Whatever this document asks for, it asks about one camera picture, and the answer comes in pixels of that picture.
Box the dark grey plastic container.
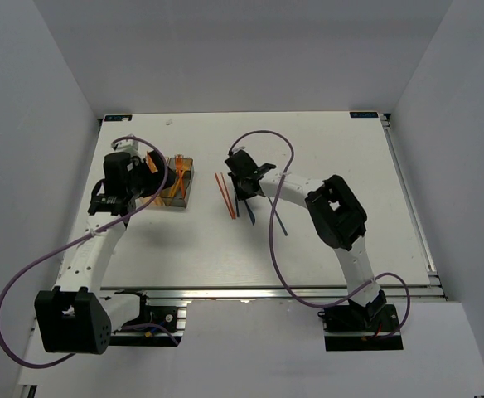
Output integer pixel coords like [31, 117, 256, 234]
[160, 154, 194, 208]

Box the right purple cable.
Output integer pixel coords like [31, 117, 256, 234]
[230, 130, 411, 342]

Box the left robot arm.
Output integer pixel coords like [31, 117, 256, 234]
[34, 148, 175, 354]

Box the red chopstick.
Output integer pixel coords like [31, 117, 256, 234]
[220, 172, 237, 219]
[215, 173, 235, 220]

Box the purple cable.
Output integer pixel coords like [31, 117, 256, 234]
[0, 134, 181, 370]
[230, 130, 411, 342]

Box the red-orange knife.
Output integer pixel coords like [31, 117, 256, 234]
[145, 153, 157, 173]

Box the blue plastic knife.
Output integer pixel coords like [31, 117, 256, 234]
[243, 200, 256, 226]

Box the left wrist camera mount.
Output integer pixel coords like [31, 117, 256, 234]
[111, 134, 139, 156]

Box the right blue corner label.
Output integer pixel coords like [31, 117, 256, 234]
[349, 111, 379, 119]

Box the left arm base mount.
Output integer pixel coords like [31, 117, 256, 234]
[99, 290, 183, 347]

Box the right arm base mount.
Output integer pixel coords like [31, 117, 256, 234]
[317, 304, 404, 352]

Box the orange plastic container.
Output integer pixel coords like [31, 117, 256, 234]
[140, 153, 166, 207]

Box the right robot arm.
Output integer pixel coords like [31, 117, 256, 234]
[225, 149, 386, 331]

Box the blue-grey chopstick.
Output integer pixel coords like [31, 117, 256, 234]
[267, 197, 288, 236]

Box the orange fork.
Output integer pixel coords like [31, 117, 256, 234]
[168, 169, 180, 199]

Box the red-orange fork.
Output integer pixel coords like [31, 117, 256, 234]
[175, 154, 185, 198]

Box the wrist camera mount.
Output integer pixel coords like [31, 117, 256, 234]
[111, 134, 139, 156]
[228, 145, 246, 155]

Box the aluminium table rail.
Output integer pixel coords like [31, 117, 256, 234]
[100, 285, 446, 302]

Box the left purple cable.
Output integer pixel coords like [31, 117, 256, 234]
[0, 134, 181, 370]

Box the left blue corner label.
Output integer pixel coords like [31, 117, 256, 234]
[104, 114, 133, 123]

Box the blue corner label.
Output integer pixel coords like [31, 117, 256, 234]
[349, 111, 379, 119]
[104, 114, 133, 123]

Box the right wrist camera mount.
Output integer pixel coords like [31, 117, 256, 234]
[228, 145, 246, 155]

